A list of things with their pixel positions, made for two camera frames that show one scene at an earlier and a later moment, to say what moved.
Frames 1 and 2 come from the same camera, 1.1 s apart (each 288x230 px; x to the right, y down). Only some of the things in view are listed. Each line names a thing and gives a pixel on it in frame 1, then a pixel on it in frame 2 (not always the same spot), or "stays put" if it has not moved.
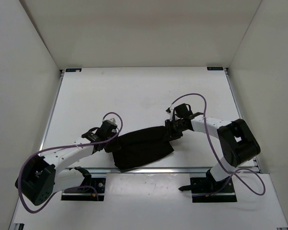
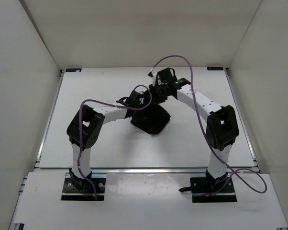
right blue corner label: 215,68 stays put
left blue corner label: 73,70 stays put
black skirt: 131,149 → 152,120
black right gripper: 171,134 → 153,89
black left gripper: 116,147 → 141,105
